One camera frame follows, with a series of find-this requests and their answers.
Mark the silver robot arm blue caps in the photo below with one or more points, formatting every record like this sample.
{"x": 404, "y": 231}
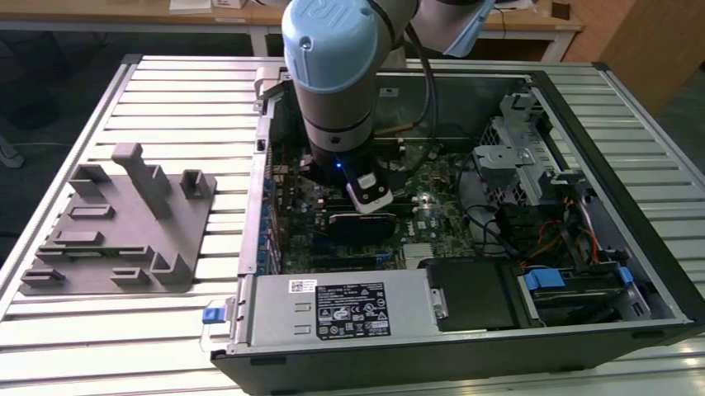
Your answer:
{"x": 336, "y": 107}

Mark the black RAM slot white clips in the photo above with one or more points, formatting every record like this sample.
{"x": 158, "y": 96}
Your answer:
{"x": 392, "y": 140}
{"x": 336, "y": 203}
{"x": 392, "y": 151}

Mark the black graphics card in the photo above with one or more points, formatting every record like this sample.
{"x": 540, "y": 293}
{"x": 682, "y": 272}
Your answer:
{"x": 361, "y": 233}

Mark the black expansion slot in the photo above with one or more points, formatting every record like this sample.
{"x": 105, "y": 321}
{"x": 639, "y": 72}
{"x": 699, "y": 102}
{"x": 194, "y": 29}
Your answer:
{"x": 341, "y": 262}

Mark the silver finned heatsink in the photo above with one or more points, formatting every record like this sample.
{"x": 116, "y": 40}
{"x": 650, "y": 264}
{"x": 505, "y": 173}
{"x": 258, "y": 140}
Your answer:
{"x": 419, "y": 252}

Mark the green motherboard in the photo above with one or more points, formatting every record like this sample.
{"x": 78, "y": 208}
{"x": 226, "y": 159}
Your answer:
{"x": 441, "y": 239}

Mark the white barcode sticker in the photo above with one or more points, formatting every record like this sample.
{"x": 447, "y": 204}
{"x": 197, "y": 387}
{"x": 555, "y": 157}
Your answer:
{"x": 302, "y": 286}

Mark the black power supply label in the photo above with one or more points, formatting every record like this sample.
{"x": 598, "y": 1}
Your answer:
{"x": 353, "y": 309}

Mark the silver perforated drive cage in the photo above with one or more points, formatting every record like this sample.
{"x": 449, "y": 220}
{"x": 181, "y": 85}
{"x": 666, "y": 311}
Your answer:
{"x": 527, "y": 136}

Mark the grey power supply unit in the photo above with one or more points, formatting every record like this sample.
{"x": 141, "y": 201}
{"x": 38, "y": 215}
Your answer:
{"x": 276, "y": 313}

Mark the grey plastic parts rack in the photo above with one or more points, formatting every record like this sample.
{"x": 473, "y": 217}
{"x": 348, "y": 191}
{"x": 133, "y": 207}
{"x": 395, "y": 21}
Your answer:
{"x": 138, "y": 247}

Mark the black plastic shroud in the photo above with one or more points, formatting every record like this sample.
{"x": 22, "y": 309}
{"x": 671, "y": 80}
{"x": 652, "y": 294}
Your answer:
{"x": 473, "y": 297}

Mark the blue power supply latch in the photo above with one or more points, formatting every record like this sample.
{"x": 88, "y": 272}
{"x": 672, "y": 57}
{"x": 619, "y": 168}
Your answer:
{"x": 214, "y": 315}

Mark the small white box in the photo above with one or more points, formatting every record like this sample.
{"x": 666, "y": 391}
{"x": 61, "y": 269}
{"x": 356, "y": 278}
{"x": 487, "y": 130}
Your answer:
{"x": 229, "y": 3}

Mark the blue disk carrier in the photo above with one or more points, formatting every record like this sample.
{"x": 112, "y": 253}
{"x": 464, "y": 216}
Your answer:
{"x": 543, "y": 281}

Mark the white paper stack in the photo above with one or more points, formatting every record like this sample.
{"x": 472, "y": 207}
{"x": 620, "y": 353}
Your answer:
{"x": 190, "y": 5}

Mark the black open PC case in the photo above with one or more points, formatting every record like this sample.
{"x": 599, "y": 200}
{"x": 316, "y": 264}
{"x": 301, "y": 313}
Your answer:
{"x": 385, "y": 371}

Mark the black hard disk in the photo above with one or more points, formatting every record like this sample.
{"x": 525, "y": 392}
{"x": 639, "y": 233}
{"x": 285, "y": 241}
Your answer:
{"x": 584, "y": 305}

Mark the small black desk object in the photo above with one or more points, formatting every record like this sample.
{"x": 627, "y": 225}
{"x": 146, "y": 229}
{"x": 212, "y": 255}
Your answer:
{"x": 562, "y": 10}

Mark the grey chair leg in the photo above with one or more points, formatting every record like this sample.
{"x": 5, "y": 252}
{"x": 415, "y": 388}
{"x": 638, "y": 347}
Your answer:
{"x": 10, "y": 152}

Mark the small blue plastic tab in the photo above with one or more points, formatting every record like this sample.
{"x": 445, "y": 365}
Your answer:
{"x": 624, "y": 276}

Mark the wooden cabinet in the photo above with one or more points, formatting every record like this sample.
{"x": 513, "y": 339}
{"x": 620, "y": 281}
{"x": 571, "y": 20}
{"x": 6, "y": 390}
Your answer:
{"x": 650, "y": 49}

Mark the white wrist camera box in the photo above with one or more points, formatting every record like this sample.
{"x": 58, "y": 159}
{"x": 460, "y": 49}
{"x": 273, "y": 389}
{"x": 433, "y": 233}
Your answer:
{"x": 375, "y": 200}

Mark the white case wall sticker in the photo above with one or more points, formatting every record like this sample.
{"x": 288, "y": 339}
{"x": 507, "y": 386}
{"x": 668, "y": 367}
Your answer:
{"x": 391, "y": 91}

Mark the grey metal bracket plate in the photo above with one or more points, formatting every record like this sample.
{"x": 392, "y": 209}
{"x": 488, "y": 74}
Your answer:
{"x": 499, "y": 163}

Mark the wooden desk white frame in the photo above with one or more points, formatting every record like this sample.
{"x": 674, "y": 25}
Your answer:
{"x": 182, "y": 17}

